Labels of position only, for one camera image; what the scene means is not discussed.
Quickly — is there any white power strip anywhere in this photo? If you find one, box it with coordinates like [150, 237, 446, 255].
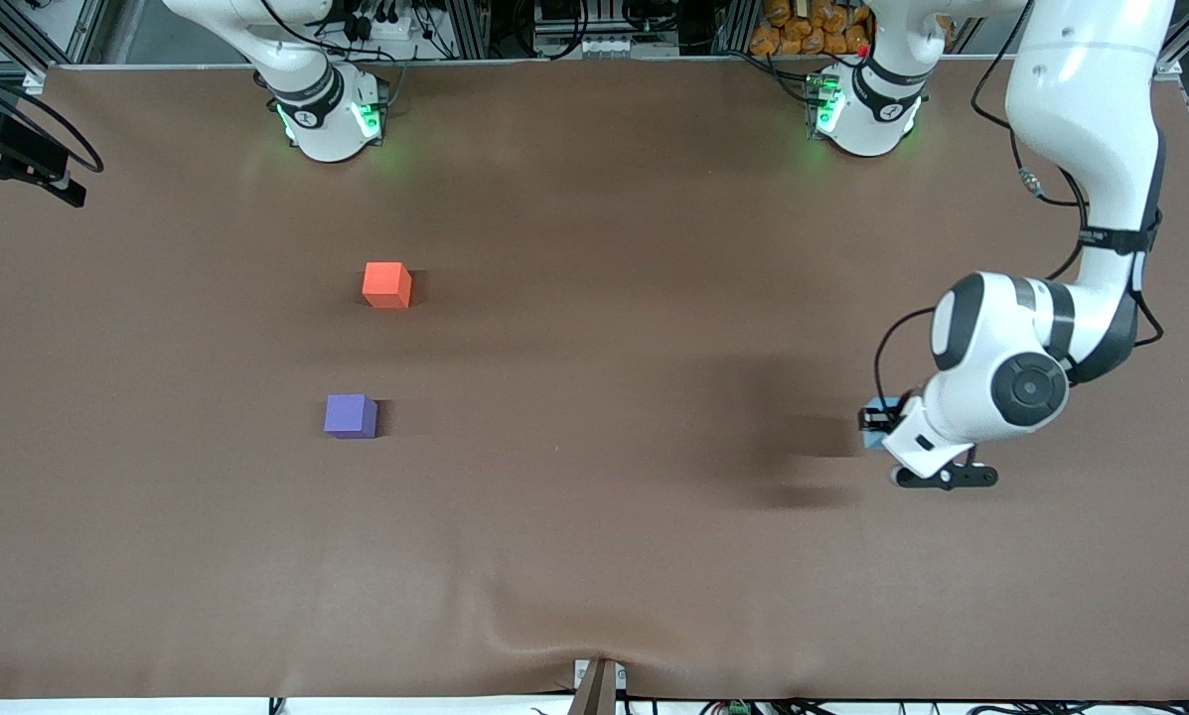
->
[346, 8, 428, 43]

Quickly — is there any aluminium frame profile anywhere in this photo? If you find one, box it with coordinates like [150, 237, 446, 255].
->
[0, 0, 108, 82]

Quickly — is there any black looped device cable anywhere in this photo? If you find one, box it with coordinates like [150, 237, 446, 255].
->
[0, 71, 105, 176]

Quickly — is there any orange cube block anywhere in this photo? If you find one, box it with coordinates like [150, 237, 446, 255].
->
[362, 261, 413, 310]

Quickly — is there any brown table edge clamp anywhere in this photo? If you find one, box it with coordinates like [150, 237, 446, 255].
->
[572, 656, 623, 715]

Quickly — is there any black side-mounted camera device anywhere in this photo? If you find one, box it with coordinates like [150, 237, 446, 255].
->
[0, 109, 88, 217]

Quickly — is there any blue cube block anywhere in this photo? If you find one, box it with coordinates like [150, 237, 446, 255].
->
[864, 397, 903, 450]

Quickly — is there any purple cube block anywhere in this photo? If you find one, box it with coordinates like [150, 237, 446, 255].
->
[323, 393, 379, 440]

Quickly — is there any brown table mat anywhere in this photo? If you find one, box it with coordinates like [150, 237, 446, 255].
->
[0, 58, 1189, 702]

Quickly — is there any black arm cable with connector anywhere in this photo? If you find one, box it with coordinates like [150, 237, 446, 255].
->
[970, 0, 1093, 284]

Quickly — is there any orange packaged snacks pile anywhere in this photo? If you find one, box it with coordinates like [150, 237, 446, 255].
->
[750, 0, 873, 58]

